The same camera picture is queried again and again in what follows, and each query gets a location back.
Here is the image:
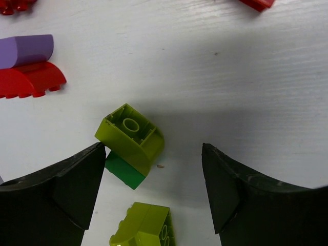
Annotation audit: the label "red small lego piece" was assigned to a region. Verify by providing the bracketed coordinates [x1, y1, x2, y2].
[239, 0, 275, 12]

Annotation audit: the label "purple curved lego brick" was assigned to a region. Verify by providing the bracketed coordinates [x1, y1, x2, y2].
[1, 34, 54, 69]

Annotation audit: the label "red rounded lego brick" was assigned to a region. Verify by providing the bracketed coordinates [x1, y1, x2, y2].
[0, 0, 37, 15]

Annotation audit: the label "lime curved lego brick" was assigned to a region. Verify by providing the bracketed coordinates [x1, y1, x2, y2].
[109, 202, 176, 246]

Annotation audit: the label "lime and green lego stack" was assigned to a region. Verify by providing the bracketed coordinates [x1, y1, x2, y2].
[95, 104, 165, 190]

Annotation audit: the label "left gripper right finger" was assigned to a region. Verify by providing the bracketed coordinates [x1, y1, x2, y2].
[201, 143, 327, 245]

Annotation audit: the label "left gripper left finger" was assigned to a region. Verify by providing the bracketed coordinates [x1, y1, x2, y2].
[1, 142, 106, 245]

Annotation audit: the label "red curved lego brick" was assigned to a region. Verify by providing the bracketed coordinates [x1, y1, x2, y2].
[1, 61, 67, 99]

